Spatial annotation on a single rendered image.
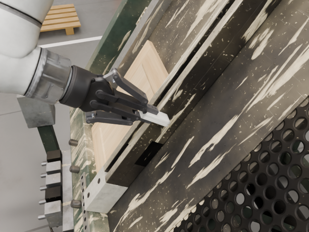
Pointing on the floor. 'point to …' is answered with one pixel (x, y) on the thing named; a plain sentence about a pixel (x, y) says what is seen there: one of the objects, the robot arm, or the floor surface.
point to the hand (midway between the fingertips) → (154, 115)
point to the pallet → (61, 19)
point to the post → (48, 138)
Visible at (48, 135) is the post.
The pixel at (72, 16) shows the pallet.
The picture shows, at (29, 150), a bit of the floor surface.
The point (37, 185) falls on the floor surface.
